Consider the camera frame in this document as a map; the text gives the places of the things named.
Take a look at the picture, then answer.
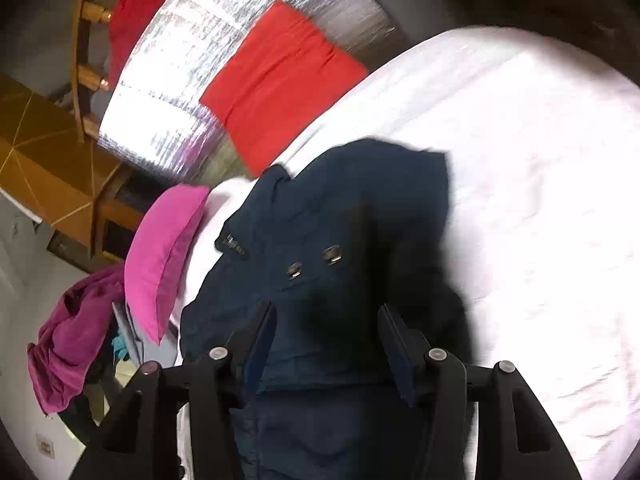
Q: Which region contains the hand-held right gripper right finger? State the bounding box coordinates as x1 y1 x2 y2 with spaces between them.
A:
377 304 583 480

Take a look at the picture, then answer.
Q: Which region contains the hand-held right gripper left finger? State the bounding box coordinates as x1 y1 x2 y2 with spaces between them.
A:
72 300 278 480

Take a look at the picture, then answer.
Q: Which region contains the navy zip jacket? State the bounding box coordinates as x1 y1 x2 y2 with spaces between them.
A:
177 137 488 480

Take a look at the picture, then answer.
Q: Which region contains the grey garment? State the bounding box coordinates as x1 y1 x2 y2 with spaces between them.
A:
112 300 146 366

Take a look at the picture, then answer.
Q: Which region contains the pink pillow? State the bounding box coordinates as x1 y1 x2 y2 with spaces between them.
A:
124 184 211 346

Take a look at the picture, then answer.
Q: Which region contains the cream leather sofa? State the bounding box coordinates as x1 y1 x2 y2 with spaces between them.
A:
75 360 143 443

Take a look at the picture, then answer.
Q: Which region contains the black garment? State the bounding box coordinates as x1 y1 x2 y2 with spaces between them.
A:
60 355 121 441

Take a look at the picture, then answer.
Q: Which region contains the magenta fleece garment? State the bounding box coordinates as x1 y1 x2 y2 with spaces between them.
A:
27 265 128 416

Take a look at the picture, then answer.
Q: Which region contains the white blanket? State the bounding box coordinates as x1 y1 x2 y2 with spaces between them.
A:
170 25 640 480

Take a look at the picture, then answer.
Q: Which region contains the red pillow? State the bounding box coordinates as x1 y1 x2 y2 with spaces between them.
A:
199 1 370 178

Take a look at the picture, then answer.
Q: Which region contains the orange wooden column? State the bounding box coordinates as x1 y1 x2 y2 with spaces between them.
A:
0 75 146 261

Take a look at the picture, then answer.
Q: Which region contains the silver foil insulation panel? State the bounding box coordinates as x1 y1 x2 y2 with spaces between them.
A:
97 0 401 186

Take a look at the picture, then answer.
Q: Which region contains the red cloth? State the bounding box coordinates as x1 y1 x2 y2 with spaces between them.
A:
107 0 198 86

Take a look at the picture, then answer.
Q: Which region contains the wooden stair railing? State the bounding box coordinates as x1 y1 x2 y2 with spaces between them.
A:
70 0 116 143

